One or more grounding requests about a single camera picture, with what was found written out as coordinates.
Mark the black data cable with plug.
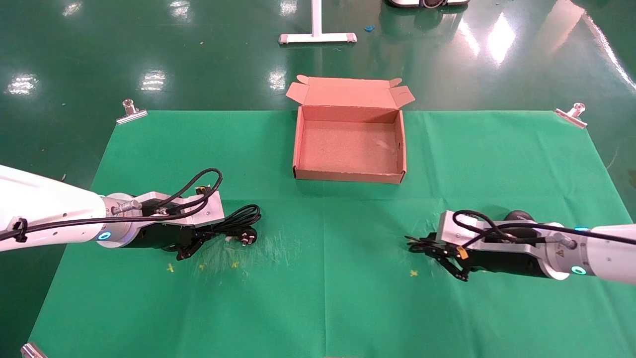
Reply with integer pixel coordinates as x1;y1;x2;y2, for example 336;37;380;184
209;204;262;247

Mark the green table cloth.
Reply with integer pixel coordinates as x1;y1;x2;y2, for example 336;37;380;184
27;109;636;358

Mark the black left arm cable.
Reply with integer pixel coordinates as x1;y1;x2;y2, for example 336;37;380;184
0;168;223;243

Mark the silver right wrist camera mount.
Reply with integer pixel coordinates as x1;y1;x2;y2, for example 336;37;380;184
437;210;577;249

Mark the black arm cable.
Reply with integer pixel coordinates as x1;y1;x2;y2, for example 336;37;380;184
452;210;636;248
0;168;223;243

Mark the metal binder clip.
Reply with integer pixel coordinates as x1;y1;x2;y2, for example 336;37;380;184
554;102;588;129
116;99;149;125
20;342;49;358

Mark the white T-shaped table leg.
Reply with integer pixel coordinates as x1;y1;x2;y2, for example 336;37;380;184
278;0;357;44

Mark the white robot base with wheel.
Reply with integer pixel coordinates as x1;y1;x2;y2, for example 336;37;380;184
385;0;470;9

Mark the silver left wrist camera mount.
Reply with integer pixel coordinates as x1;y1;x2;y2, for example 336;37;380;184
102;190;225;229

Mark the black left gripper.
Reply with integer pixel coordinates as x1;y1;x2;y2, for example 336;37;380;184
129;224;226;261

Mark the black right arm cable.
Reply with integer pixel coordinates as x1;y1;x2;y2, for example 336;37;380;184
452;210;636;248

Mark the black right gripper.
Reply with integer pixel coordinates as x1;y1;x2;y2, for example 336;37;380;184
404;232;547;283

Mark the open brown cardboard box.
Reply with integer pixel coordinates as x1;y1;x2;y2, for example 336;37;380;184
286;75;416;185

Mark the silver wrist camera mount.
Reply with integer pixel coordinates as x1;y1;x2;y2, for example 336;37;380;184
102;190;225;229
437;210;577;249

